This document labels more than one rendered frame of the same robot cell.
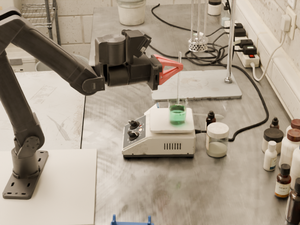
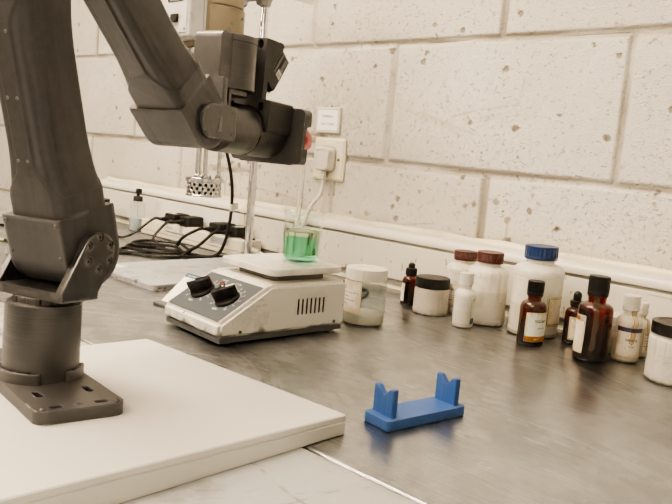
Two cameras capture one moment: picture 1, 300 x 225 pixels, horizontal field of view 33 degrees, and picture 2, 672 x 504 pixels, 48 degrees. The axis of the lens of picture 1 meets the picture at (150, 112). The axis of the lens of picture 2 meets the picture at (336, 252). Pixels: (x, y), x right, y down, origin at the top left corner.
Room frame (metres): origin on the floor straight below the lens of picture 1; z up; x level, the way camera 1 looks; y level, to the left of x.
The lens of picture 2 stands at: (0.43, 0.57, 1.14)
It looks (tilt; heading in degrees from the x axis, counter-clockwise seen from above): 8 degrees down; 317
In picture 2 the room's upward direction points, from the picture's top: 5 degrees clockwise
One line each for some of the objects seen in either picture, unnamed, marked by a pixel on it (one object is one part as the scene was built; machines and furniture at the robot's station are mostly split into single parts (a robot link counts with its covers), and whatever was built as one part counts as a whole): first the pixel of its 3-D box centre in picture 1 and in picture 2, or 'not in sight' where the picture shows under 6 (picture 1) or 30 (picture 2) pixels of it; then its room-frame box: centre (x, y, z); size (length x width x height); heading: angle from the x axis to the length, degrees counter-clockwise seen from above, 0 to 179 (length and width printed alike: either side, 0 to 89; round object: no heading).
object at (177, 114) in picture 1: (178, 110); (304, 235); (1.17, -0.08, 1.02); 0.06 x 0.05 x 0.08; 58
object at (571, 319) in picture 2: not in sight; (575, 316); (0.94, -0.39, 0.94); 0.03 x 0.03 x 0.07
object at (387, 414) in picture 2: (131, 224); (417, 399); (0.85, 0.05, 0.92); 0.10 x 0.03 x 0.04; 86
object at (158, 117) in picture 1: (171, 119); (281, 263); (1.19, -0.06, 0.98); 0.12 x 0.12 x 0.01; 89
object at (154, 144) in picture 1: (162, 133); (263, 297); (1.19, -0.03, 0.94); 0.22 x 0.13 x 0.08; 89
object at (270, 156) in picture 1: (270, 155); (464, 299); (1.08, -0.31, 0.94); 0.03 x 0.03 x 0.08
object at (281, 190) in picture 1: (283, 181); (533, 312); (0.97, -0.32, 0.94); 0.04 x 0.04 x 0.09
